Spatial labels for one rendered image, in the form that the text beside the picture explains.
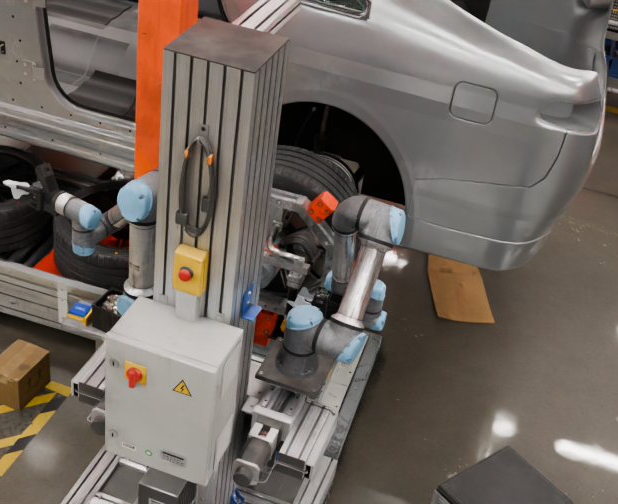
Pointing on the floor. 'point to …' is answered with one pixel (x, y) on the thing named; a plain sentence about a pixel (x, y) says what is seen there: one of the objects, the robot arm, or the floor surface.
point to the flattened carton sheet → (458, 291)
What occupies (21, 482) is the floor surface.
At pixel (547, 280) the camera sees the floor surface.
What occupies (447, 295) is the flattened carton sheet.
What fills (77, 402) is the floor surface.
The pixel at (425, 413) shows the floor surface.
